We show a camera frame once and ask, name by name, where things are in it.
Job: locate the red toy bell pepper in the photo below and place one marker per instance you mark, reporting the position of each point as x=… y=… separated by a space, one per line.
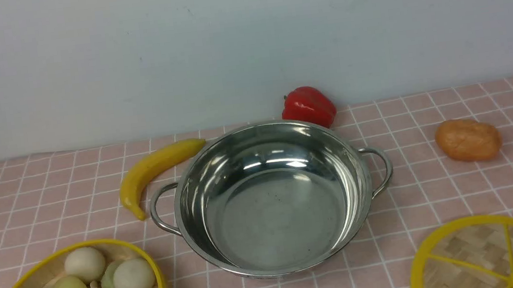
x=309 y=104

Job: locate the white toy bun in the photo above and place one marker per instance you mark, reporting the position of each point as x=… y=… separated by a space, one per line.
x=86 y=263
x=134 y=273

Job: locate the orange-brown toy potato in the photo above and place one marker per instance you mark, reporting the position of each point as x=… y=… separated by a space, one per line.
x=468 y=140

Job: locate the stainless steel two-handled pot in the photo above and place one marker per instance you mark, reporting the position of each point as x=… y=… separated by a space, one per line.
x=273 y=198

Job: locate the yellow woven bamboo steamer lid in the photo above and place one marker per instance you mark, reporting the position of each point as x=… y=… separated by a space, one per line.
x=471 y=252

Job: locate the yellow toy banana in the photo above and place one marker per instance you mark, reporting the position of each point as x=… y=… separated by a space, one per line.
x=150 y=167

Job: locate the pink checkered tablecloth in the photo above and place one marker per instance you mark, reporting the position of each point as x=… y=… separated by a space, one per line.
x=52 y=200

